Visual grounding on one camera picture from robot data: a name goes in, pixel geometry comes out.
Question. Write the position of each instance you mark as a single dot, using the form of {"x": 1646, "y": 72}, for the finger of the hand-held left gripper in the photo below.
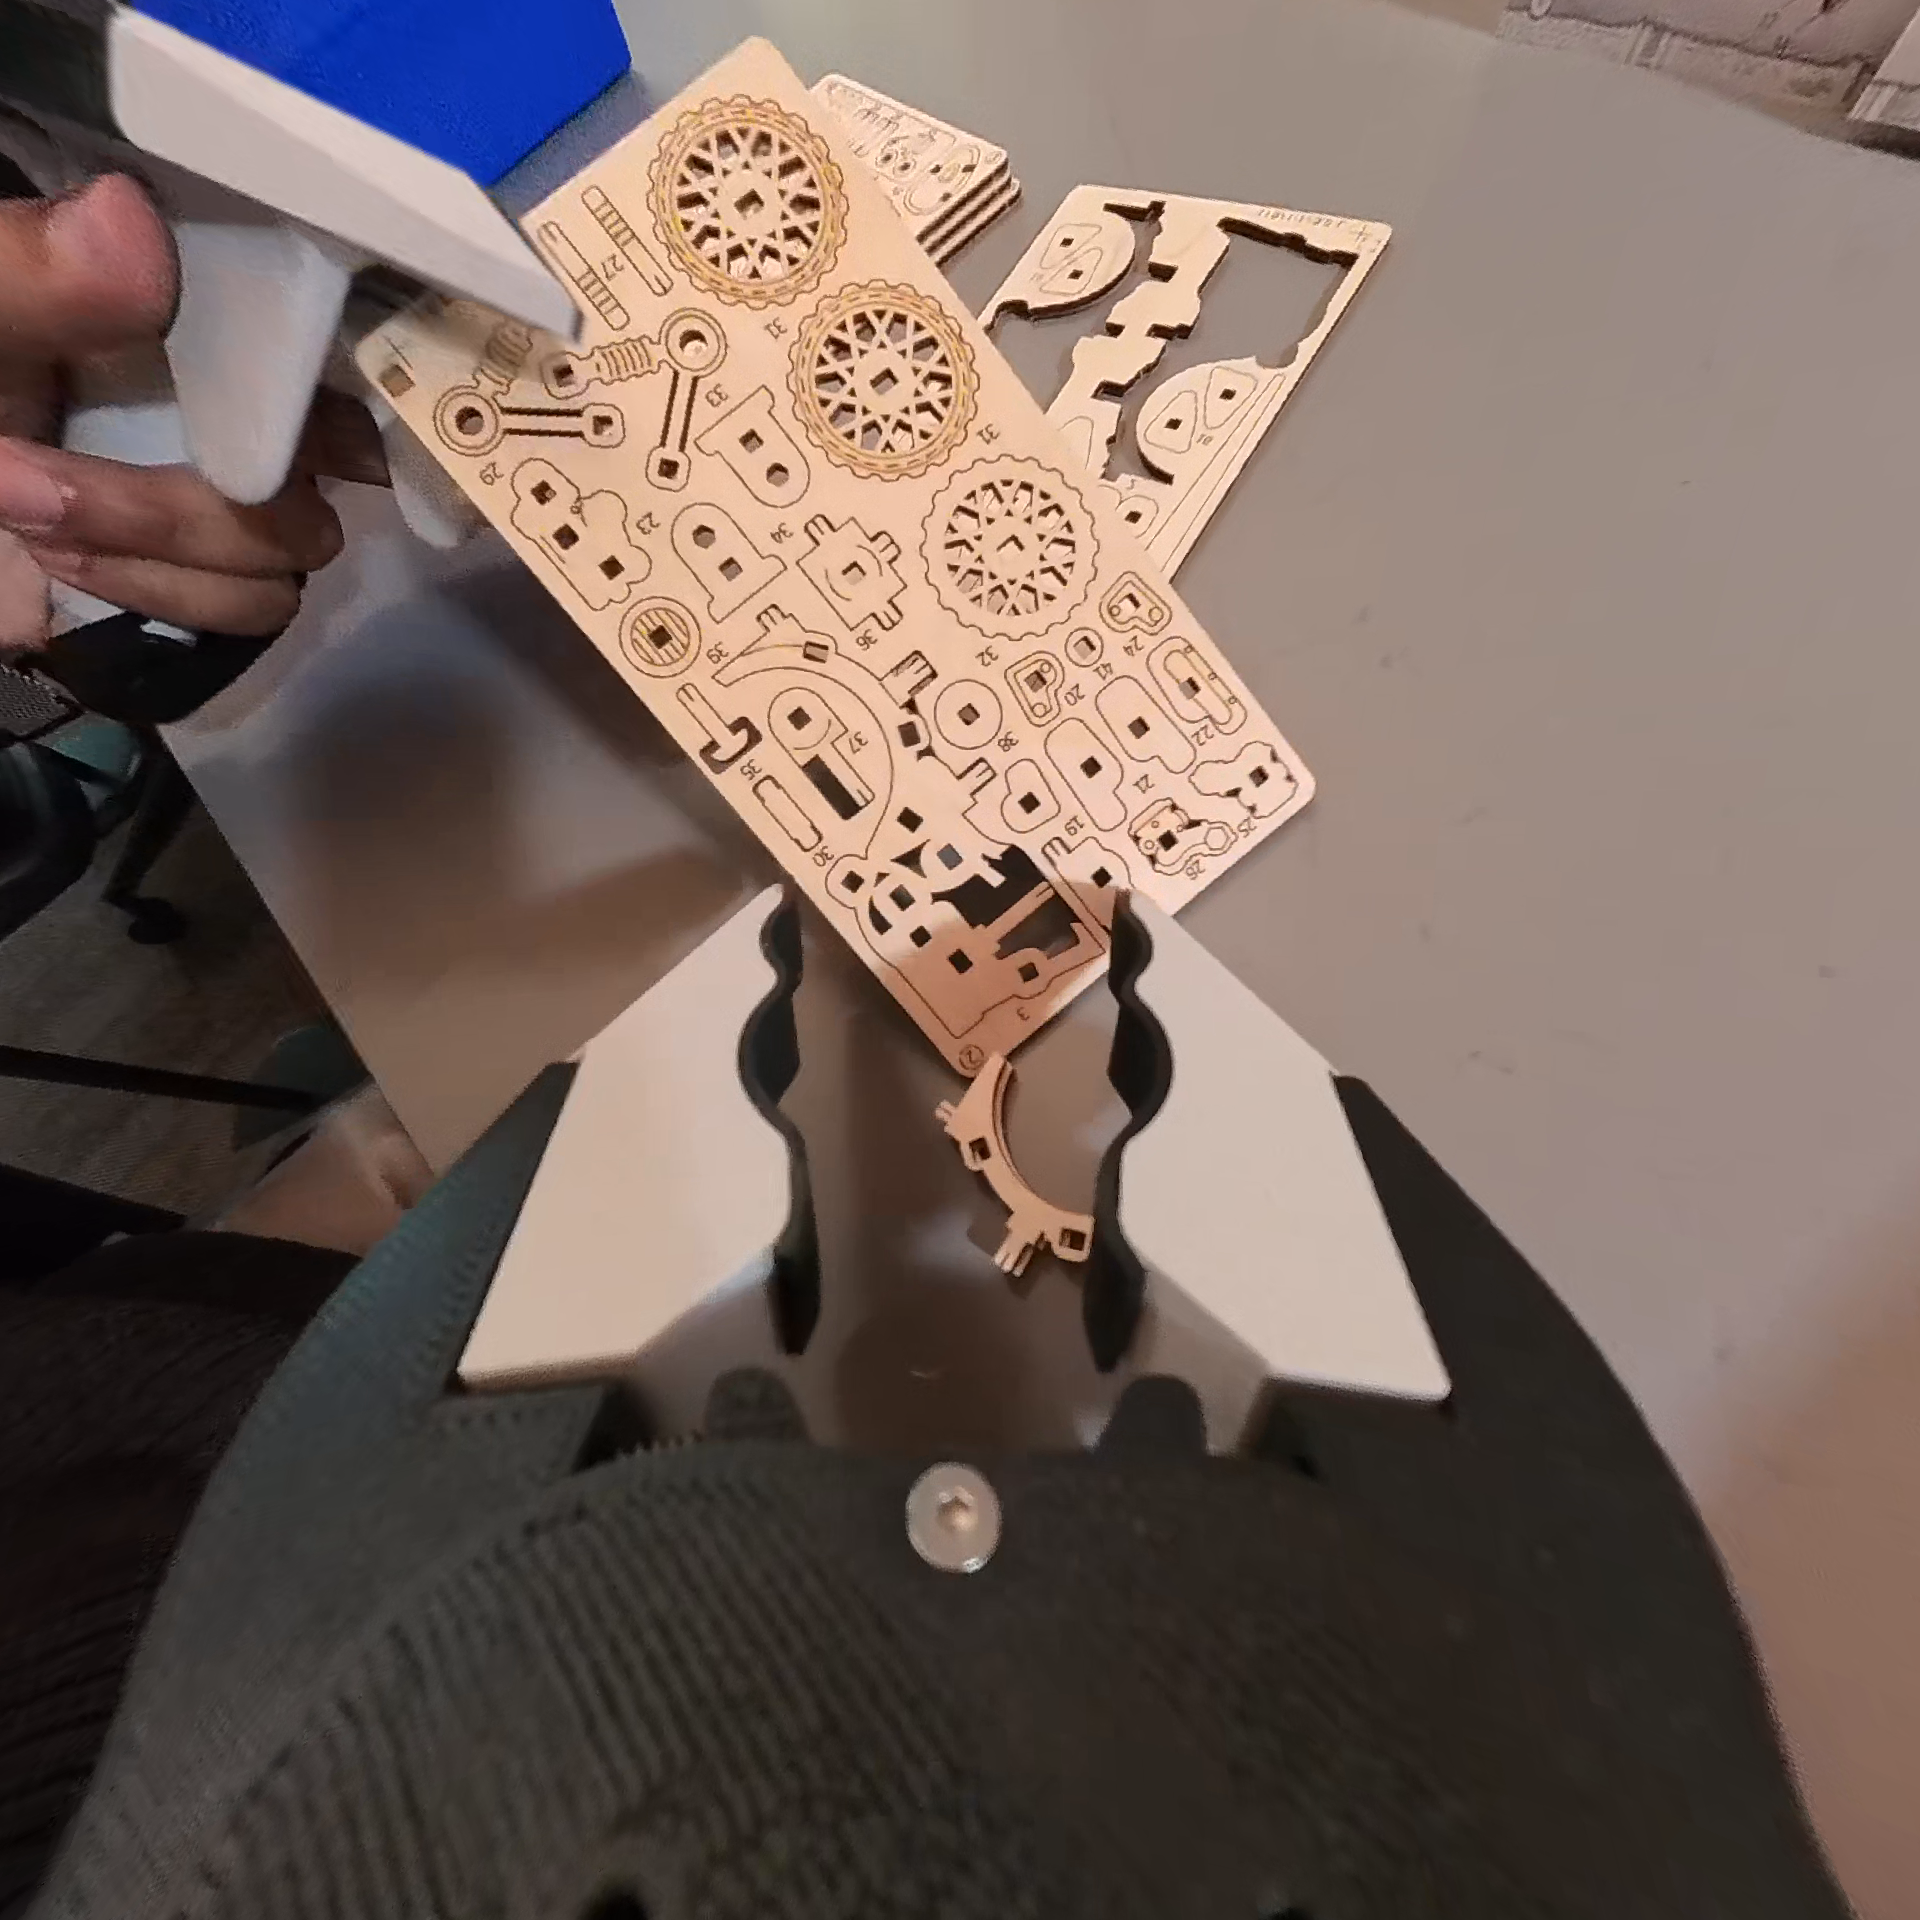
{"x": 298, "y": 150}
{"x": 432, "y": 503}

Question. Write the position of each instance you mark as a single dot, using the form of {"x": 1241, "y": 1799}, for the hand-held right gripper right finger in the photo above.
{"x": 1288, "y": 1231}

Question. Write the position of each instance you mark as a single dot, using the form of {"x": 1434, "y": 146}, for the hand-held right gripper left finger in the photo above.
{"x": 630, "y": 1201}

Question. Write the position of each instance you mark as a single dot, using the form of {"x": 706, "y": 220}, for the assembled wooden locomotive piece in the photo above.
{"x": 997, "y": 1162}

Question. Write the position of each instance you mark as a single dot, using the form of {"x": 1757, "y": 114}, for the wooden puzzle sheet with wheels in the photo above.
{"x": 779, "y": 509}

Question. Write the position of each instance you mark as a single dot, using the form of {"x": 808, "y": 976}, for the wooden puzzle sheet with cutouts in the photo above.
{"x": 1288, "y": 300}

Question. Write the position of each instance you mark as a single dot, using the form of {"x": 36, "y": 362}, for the grey desk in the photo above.
{"x": 1576, "y": 751}

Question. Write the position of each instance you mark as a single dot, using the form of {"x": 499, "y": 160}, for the person's left hand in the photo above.
{"x": 181, "y": 539}

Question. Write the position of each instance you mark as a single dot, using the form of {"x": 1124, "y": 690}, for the blue plastic bin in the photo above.
{"x": 448, "y": 75}

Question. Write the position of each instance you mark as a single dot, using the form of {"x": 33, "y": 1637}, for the silver mesh wristwatch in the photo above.
{"x": 33, "y": 700}

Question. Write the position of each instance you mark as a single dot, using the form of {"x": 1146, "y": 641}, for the black office chair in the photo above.
{"x": 150, "y": 884}

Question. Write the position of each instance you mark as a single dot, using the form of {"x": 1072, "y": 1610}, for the person's black sweater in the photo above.
{"x": 90, "y": 1500}

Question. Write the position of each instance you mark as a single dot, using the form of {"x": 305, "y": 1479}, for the stack of wooden puzzle sheets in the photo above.
{"x": 960, "y": 180}

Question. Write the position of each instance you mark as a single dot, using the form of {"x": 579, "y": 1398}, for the folded paper instruction sheet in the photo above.
{"x": 1890, "y": 91}

